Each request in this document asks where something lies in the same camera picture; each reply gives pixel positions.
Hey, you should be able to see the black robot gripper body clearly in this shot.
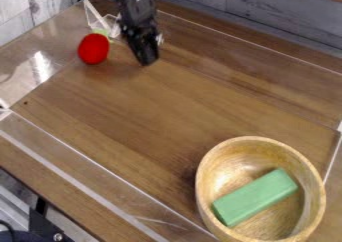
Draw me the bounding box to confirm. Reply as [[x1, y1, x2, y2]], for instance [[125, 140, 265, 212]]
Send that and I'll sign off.
[[110, 0, 160, 48]]

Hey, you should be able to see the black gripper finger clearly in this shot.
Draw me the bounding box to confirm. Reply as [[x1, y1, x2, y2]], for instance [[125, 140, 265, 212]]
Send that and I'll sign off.
[[128, 34, 158, 66]]

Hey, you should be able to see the red plush strawberry toy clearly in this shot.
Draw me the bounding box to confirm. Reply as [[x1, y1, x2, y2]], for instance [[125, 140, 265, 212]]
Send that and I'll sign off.
[[77, 29, 109, 65]]

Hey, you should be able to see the wooden bowl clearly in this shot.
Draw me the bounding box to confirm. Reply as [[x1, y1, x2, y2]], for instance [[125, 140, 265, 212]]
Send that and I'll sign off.
[[194, 136, 325, 242]]

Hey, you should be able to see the green rectangular block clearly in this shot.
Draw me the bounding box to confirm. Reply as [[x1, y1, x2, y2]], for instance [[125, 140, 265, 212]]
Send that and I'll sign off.
[[211, 169, 297, 227]]

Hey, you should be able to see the clear acrylic corner bracket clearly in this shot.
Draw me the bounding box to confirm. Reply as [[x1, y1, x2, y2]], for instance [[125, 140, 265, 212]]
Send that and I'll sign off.
[[82, 0, 120, 39]]

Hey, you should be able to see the clear acrylic barrier wall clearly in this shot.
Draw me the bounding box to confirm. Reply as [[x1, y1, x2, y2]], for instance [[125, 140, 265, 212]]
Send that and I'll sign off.
[[0, 4, 342, 242]]

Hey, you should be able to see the black metal clamp bracket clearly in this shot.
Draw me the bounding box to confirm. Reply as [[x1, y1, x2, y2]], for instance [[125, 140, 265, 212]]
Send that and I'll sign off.
[[27, 208, 74, 242]]

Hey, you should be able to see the black cable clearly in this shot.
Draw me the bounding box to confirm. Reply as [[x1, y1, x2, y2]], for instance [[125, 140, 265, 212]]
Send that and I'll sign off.
[[0, 219, 15, 242]]

